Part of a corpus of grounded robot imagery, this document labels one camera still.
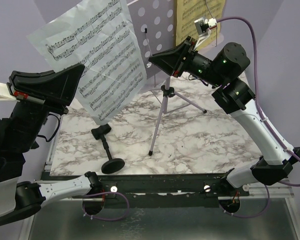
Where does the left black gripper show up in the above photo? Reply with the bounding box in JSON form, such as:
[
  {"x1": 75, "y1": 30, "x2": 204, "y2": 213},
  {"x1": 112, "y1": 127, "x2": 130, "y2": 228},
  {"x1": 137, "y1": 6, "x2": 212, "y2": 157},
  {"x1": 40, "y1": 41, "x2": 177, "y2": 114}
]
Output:
[{"x1": 5, "y1": 60, "x2": 88, "y2": 151}]

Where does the yellow sheet music page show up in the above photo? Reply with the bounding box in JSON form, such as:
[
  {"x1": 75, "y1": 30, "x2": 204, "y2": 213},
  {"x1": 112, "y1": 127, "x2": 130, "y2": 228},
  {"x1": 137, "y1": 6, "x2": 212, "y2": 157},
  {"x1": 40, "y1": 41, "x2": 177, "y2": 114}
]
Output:
[{"x1": 175, "y1": 0, "x2": 226, "y2": 52}]

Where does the white sheet music page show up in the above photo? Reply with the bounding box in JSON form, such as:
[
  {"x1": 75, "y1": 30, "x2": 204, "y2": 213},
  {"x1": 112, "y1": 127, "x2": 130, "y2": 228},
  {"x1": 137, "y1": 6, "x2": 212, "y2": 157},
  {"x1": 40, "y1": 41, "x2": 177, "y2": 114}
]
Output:
[{"x1": 27, "y1": 0, "x2": 147, "y2": 125}]

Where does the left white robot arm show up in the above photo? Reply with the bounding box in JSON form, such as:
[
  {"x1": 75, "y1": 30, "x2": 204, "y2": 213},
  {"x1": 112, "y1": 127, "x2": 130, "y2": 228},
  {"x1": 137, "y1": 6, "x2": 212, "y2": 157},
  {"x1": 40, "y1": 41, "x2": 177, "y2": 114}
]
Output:
[{"x1": 0, "y1": 63, "x2": 102, "y2": 226}]

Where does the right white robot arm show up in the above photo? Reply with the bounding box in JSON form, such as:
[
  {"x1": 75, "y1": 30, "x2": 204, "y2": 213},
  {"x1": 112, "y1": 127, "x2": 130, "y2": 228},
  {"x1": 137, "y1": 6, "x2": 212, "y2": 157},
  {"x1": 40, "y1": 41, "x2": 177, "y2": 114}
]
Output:
[{"x1": 148, "y1": 36, "x2": 300, "y2": 196}]

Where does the black microphone desk stand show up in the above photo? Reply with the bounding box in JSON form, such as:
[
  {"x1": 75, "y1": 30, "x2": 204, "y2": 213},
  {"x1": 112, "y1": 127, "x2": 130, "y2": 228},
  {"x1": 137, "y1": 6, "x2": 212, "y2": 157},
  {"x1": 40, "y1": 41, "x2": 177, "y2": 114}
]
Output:
[{"x1": 91, "y1": 124, "x2": 125, "y2": 175}]

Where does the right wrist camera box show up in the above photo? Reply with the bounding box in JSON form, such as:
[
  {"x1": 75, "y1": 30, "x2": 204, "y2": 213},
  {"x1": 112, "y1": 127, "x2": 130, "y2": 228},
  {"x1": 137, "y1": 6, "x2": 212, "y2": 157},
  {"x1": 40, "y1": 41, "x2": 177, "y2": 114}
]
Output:
[{"x1": 194, "y1": 17, "x2": 218, "y2": 50}]

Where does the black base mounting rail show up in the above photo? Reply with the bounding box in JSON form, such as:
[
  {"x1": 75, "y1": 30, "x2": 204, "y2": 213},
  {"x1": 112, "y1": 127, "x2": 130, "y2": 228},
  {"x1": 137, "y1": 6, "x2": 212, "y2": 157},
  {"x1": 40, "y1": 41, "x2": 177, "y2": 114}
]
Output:
[{"x1": 98, "y1": 173, "x2": 249, "y2": 209}]

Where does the aluminium extrusion rail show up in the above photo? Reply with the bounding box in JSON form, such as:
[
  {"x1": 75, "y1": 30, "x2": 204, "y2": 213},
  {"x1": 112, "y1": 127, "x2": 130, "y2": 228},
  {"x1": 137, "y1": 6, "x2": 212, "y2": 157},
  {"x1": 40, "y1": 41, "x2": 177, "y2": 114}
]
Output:
[{"x1": 246, "y1": 182, "x2": 295, "y2": 199}]

